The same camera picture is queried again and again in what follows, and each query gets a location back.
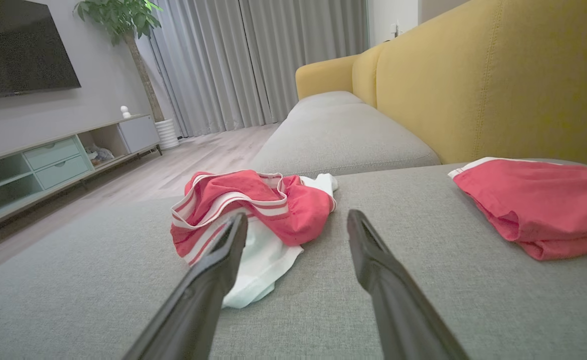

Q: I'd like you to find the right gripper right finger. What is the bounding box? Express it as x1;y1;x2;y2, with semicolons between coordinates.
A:
346;209;470;360

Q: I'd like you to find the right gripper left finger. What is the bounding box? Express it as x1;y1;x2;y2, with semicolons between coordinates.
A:
122;212;249;360

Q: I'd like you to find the red garment with white trim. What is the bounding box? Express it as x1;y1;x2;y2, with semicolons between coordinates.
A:
170;170;339;309

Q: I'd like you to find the folded red garment, white waistband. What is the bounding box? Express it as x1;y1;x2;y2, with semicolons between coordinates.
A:
447;156;587;262

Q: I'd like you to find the large grey sofa chaise cushion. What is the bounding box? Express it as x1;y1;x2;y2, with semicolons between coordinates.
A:
0;159;587;360

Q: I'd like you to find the white ribbed plant pot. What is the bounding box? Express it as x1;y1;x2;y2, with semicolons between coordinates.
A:
154;118;180;151

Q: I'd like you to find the grey sofa seat cushion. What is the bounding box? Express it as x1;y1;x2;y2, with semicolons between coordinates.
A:
293;90;367;107
251;102;442;177

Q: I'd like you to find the clutter in cabinet shelf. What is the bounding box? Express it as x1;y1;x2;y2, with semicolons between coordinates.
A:
84;145;116;166

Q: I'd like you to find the grey cabinet door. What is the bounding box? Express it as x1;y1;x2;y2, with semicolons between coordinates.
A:
118;115;161;154

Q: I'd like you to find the pale green cabinet drawer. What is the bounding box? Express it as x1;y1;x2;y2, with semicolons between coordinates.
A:
23;137;80;171
34;154;91;190

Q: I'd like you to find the yellow sofa armrest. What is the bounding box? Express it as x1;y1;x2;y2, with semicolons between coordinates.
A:
295;54;360;101

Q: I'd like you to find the long low tv cabinet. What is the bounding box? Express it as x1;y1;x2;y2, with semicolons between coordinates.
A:
0;114;163;258

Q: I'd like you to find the yellow sofa back cushion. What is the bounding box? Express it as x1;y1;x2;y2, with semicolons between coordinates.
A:
376;0;587;166

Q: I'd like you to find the grey curtain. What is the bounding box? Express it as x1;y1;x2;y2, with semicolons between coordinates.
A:
136;0;370;138

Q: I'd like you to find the green potted tree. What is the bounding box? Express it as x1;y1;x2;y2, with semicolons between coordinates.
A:
72;0;167;123

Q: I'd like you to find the black flat television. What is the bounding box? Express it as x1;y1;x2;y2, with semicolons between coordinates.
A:
0;0;82;99

